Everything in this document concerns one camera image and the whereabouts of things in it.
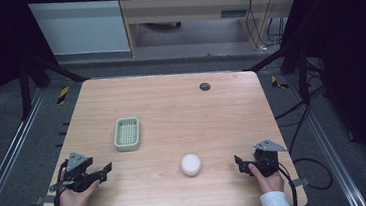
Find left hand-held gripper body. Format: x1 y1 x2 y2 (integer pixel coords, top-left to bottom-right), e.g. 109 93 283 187
45 150 97 196

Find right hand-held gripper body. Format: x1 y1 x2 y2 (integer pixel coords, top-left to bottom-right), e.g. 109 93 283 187
243 136 291 180

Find green slotted soap dish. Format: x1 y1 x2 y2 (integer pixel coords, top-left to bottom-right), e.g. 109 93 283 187
111 116 143 154

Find person's right hand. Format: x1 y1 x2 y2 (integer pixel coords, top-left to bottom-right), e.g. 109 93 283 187
248 160 286 196

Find person's left hand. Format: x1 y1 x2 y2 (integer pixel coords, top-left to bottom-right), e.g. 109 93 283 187
55 165 104 206

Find black metal stand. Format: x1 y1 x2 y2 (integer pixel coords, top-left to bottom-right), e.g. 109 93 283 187
240 43 313 110
15 49 92 122

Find white cabinet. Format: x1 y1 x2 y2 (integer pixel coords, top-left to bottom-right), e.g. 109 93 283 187
27 0 132 61

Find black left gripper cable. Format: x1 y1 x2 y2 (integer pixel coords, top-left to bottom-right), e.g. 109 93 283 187
48 158 74 206

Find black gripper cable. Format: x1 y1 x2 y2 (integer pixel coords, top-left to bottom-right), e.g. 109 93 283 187
48 158 74 206
276 159 300 206

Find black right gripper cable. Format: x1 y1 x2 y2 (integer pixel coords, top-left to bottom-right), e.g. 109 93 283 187
276 159 300 206

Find grey table edge bracket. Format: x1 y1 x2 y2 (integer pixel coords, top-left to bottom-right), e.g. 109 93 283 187
34 193 57 206
291 176 311 189

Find black floor cable loop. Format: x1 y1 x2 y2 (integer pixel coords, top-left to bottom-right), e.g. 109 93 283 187
271 81 336 195

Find metal floor rail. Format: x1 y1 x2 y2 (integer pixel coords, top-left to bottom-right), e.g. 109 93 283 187
285 67 366 206
0 87 56 206

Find black hanging desk cables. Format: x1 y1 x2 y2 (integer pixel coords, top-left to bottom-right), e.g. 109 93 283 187
242 0 289 53

